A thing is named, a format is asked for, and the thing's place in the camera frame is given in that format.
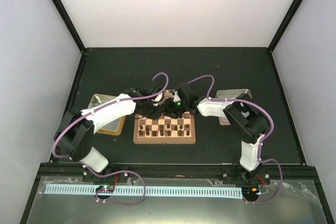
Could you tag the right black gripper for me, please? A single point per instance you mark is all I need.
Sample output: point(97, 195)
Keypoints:
point(168, 108)

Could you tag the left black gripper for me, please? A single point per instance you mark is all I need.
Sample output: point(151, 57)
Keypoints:
point(156, 116)

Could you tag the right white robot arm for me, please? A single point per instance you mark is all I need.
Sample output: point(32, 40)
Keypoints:
point(251, 123)

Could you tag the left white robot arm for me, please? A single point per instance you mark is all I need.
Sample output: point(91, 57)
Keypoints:
point(73, 138)

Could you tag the wooden chess board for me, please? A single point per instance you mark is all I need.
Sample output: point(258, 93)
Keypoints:
point(164, 123)

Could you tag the small circuit board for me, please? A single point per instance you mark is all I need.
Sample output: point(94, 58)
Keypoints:
point(105, 189)

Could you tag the gold rimmed metal tray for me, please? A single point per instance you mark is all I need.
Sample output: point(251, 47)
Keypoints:
point(113, 128)

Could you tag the pink rimmed metal tray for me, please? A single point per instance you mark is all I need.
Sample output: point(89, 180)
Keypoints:
point(230, 94)

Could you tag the light blue cable duct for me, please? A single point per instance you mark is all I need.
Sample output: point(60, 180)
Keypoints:
point(149, 191)

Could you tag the black rail base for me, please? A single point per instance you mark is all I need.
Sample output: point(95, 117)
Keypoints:
point(230, 174)

